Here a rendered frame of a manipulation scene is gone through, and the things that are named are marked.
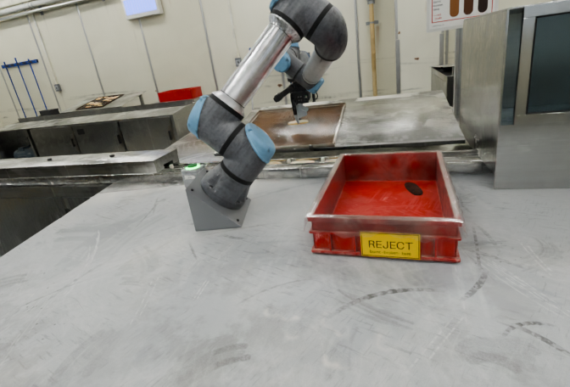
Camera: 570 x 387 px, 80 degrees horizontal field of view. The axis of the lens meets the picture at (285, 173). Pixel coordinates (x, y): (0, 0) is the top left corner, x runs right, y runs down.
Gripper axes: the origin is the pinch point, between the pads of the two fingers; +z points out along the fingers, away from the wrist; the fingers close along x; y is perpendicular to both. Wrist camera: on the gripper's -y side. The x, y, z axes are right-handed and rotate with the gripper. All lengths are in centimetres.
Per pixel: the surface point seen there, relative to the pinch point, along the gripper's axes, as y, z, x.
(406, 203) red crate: 41, 4, -65
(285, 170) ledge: -0.1, 5.1, -38.8
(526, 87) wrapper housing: 71, -22, -53
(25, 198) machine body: -143, 15, -30
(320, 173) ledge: 13.2, 6.9, -40.0
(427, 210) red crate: 45, 3, -70
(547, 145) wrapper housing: 78, -6, -56
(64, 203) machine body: -118, 18, -33
